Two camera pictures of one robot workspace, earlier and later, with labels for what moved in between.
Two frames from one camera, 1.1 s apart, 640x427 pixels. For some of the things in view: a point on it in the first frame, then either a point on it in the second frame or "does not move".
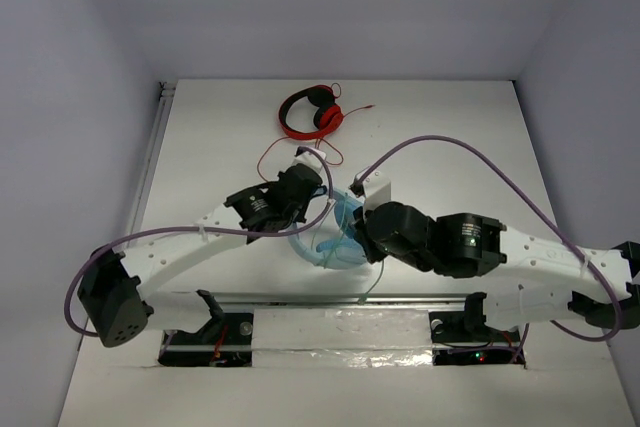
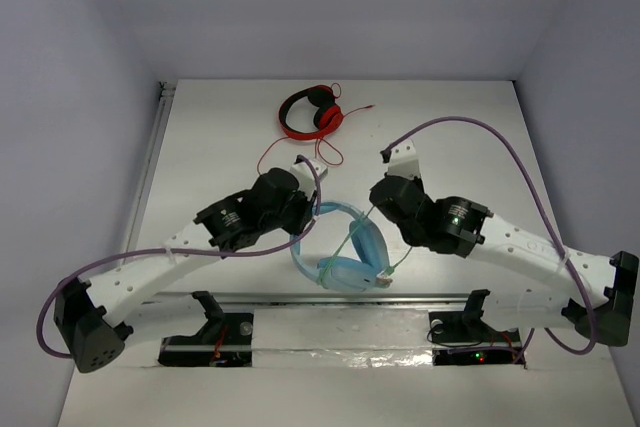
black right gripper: (372, 252) -> (418, 184)
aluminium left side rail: (143, 191) does not move
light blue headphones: (343, 252) -> (370, 268)
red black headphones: (327, 118) does not move
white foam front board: (336, 367) does not move
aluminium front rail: (200, 298) does not move
